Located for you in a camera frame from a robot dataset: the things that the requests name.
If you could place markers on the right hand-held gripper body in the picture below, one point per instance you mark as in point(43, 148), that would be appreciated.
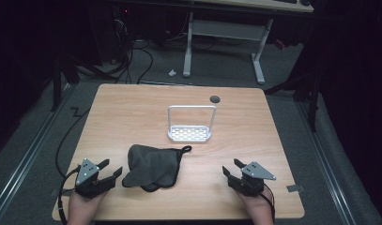
point(252, 179)

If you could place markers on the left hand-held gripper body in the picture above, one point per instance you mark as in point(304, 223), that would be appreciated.
point(87, 175)

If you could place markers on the grey and yellow cloth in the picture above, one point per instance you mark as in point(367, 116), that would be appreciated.
point(154, 167)

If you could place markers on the person's right hand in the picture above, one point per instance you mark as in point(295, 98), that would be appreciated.
point(260, 211)

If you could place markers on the person's left hand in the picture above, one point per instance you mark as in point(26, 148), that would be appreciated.
point(84, 209)

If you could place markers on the white metal rack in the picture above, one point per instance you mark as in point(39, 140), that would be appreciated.
point(189, 133)

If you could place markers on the black round table grommet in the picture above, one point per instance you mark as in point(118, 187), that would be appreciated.
point(215, 99)

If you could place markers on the black metal stand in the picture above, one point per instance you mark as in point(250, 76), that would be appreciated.
point(56, 84)
point(313, 103)

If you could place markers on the crumpled white paper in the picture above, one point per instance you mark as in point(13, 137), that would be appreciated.
point(172, 73)

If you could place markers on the small red object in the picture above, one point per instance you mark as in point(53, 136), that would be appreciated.
point(280, 44)

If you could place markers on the desk with white legs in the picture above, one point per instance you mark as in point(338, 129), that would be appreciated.
point(226, 29)

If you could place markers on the black keyboard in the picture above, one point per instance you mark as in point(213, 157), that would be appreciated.
point(285, 1)

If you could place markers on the black computer mouse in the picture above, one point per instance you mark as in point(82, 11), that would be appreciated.
point(305, 2)

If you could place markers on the metal floor rail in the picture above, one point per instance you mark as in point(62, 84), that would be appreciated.
point(26, 157)
point(328, 168)

